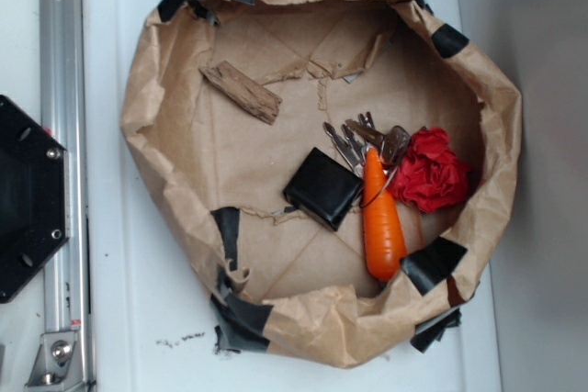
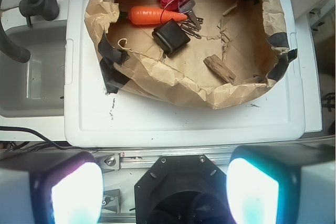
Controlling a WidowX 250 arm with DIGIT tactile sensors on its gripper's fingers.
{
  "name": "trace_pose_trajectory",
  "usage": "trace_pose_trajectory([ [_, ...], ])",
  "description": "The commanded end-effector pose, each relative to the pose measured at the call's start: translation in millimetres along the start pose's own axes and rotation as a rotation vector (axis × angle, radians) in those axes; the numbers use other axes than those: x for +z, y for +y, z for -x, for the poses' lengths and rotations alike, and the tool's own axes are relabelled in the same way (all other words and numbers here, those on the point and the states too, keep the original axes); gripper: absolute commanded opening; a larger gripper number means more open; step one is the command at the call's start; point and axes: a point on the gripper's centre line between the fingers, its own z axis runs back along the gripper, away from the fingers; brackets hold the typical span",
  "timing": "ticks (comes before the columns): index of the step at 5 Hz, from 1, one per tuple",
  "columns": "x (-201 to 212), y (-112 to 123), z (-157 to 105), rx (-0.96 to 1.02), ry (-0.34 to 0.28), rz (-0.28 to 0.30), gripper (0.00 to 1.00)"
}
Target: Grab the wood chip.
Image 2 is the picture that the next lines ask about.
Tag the orange plastic carrot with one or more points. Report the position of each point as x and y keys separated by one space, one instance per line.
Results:
x=145 y=15

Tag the white plastic bin lid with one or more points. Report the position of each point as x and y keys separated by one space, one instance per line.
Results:
x=95 y=118

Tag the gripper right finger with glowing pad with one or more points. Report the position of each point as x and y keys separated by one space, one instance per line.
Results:
x=290 y=183

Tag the brown paper bag tray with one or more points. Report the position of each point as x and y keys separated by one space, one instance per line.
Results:
x=249 y=36

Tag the white sink basin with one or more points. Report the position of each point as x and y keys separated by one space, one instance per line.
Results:
x=32 y=93

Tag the silver key bunch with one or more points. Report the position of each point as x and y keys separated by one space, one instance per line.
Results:
x=192 y=25

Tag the black sink faucet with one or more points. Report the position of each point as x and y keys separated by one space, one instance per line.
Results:
x=46 y=9

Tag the brown wood chip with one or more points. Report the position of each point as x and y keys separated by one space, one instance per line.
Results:
x=217 y=66

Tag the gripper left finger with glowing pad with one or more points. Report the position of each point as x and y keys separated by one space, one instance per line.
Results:
x=50 y=187

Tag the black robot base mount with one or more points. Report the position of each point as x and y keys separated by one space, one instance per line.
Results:
x=182 y=189

